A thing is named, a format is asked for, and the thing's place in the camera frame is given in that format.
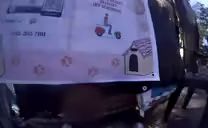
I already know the tree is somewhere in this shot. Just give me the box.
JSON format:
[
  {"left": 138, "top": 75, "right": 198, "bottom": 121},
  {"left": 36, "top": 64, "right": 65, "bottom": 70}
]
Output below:
[{"left": 191, "top": 1, "right": 208, "bottom": 38}]

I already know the grey asphalt road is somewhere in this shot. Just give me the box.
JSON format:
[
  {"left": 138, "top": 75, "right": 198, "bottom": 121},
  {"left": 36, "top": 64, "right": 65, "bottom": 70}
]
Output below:
[{"left": 148, "top": 87, "right": 208, "bottom": 128}]

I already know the white printed banner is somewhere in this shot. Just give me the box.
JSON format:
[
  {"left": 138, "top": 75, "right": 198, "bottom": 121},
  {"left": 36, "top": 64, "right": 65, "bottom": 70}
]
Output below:
[{"left": 0, "top": 0, "right": 161, "bottom": 85}]

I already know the dark tree trunk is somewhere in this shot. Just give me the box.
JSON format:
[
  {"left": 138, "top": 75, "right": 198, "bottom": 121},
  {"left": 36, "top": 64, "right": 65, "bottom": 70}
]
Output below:
[{"left": 147, "top": 0, "right": 202, "bottom": 125}]

